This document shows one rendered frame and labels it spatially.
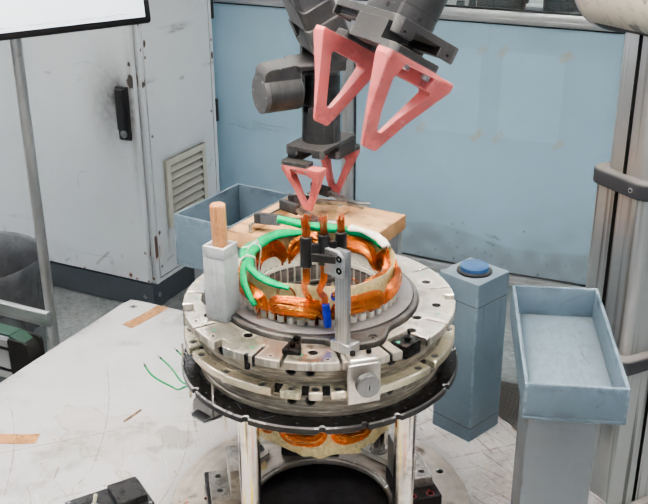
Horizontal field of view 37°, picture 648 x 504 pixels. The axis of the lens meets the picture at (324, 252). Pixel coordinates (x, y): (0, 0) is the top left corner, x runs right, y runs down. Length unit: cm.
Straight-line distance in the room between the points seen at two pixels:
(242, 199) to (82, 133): 195
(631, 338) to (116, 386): 80
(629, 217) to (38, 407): 93
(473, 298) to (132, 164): 223
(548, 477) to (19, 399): 84
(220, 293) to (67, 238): 268
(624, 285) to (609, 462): 28
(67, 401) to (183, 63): 212
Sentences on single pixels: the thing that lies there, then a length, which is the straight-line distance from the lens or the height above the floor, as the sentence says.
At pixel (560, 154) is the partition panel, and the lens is 339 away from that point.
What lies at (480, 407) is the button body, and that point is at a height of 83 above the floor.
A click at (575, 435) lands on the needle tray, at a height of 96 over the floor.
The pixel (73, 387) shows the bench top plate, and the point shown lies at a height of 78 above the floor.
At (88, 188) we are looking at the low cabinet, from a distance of 359.
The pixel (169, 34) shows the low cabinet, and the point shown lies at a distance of 346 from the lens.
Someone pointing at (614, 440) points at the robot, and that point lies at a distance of 149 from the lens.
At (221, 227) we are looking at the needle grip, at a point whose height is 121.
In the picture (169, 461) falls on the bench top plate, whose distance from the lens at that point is 142.
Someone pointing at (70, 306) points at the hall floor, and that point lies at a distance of 372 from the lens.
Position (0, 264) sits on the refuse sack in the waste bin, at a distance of 294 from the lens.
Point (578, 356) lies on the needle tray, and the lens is 120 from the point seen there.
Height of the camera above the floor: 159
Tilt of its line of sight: 23 degrees down
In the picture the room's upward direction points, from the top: straight up
